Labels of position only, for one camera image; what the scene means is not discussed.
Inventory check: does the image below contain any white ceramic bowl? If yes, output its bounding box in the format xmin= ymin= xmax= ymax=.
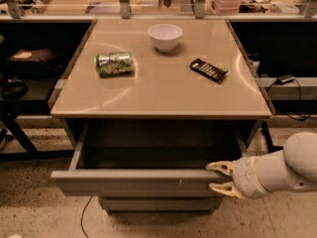
xmin=148 ymin=24 xmax=183 ymax=53

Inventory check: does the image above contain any black snack bar wrapper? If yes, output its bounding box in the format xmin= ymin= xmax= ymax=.
xmin=190 ymin=59 xmax=227 ymax=82

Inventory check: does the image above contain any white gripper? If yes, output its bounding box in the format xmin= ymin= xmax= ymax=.
xmin=206 ymin=157 xmax=268 ymax=199

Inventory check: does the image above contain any grey bottom drawer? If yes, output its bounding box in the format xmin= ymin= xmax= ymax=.
xmin=99 ymin=197 xmax=222 ymax=212

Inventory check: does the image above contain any metal cylinder on shelf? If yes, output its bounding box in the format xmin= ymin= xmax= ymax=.
xmin=32 ymin=0 xmax=52 ymax=14

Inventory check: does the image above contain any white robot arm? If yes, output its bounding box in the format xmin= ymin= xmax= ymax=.
xmin=206 ymin=132 xmax=317 ymax=199

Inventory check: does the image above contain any grey top drawer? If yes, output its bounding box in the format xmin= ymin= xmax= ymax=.
xmin=52 ymin=119 xmax=244 ymax=198

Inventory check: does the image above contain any black floor cable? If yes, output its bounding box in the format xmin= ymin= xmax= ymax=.
xmin=80 ymin=195 xmax=94 ymax=238

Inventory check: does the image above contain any black table frame left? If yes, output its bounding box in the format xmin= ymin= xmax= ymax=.
xmin=0 ymin=113 xmax=74 ymax=162

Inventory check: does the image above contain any grey drawer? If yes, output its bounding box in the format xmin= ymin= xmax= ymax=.
xmin=99 ymin=197 xmax=222 ymax=212
xmin=52 ymin=119 xmax=244 ymax=198

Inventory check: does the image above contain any black table leg right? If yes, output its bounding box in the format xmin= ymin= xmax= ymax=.
xmin=262 ymin=121 xmax=283 ymax=153

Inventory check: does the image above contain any green crushed soda can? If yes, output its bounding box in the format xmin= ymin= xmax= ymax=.
xmin=94 ymin=52 xmax=135 ymax=76

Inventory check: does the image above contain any black power adapter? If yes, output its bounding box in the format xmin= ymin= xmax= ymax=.
xmin=276 ymin=74 xmax=295 ymax=85

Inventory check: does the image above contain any grey drawer cabinet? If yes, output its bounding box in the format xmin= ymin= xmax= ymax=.
xmin=50 ymin=18 xmax=273 ymax=214

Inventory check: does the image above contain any white shoe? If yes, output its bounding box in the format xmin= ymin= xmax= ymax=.
xmin=7 ymin=234 xmax=23 ymax=238

